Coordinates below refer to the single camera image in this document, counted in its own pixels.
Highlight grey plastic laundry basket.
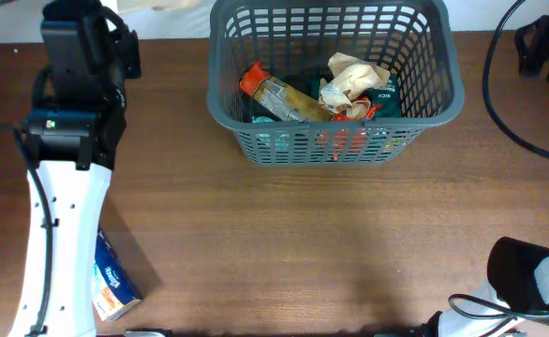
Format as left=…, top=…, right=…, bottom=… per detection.
left=207, top=0, right=464, bottom=166

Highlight green Nescafe coffee bag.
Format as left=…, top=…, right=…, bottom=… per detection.
left=283, top=73, right=402, bottom=121

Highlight Kleenex tissue multipack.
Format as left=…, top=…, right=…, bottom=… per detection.
left=93, top=228, right=142, bottom=322

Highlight small pale green packet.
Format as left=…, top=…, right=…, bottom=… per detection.
left=251, top=116, right=289, bottom=153

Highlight brown paper pouch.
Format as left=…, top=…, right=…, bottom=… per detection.
left=319, top=52, right=391, bottom=115

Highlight orange spaghetti pasta pack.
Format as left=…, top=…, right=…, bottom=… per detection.
left=239, top=61, right=350, bottom=163

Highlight beige paper pouch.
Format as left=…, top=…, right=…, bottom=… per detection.
left=116, top=0, right=199, bottom=14

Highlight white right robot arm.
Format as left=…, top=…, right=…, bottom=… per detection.
left=411, top=15, right=549, bottom=336

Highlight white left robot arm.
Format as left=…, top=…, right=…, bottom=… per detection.
left=10, top=1, right=141, bottom=336

